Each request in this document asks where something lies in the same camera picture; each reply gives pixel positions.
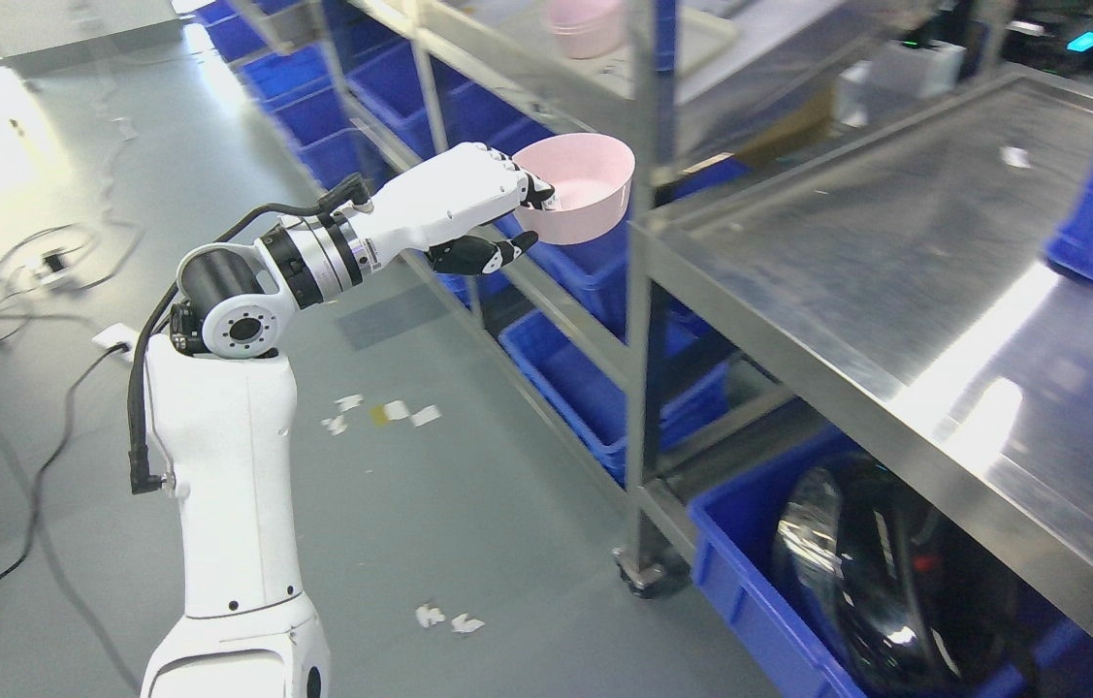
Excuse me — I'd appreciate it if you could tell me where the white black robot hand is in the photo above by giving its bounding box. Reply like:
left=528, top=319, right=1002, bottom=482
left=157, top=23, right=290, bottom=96
left=342, top=143, right=559, bottom=275

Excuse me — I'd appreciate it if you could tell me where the pink ikea bowl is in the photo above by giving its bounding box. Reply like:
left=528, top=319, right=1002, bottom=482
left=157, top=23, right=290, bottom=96
left=512, top=133, right=636, bottom=246

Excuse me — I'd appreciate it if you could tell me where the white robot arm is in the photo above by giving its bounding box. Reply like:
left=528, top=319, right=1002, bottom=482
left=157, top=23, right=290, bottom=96
left=131, top=213, right=379, bottom=697

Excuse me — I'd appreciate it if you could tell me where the blue bin centre shelf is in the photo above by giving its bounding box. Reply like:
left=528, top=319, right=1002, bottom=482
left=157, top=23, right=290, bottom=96
left=498, top=310, right=729, bottom=487

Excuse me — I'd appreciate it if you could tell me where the stainless steel shelf rack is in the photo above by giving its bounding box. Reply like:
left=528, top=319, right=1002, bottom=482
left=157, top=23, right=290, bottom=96
left=245, top=0, right=799, bottom=598

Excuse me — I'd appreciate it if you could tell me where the beige bear tray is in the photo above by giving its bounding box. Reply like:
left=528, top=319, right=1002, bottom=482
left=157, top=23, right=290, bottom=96
left=591, top=1, right=740, bottom=99

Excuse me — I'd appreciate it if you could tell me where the blue bin with helmet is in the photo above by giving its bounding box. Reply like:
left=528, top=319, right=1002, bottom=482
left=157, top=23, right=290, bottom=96
left=689, top=428, right=1093, bottom=697

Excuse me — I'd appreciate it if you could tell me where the stainless steel table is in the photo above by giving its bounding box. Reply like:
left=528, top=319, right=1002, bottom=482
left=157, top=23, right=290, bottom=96
left=636, top=66, right=1093, bottom=636

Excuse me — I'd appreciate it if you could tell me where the black helmet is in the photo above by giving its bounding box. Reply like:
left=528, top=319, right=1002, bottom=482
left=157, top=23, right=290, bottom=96
left=772, top=452, right=1041, bottom=697

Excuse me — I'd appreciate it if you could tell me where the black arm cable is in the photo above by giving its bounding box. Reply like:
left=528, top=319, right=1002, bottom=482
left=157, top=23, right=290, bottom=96
left=126, top=173, right=374, bottom=495

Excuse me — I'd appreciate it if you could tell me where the black floor cable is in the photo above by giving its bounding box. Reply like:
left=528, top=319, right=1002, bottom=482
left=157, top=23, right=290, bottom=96
left=0, top=344, right=125, bottom=636

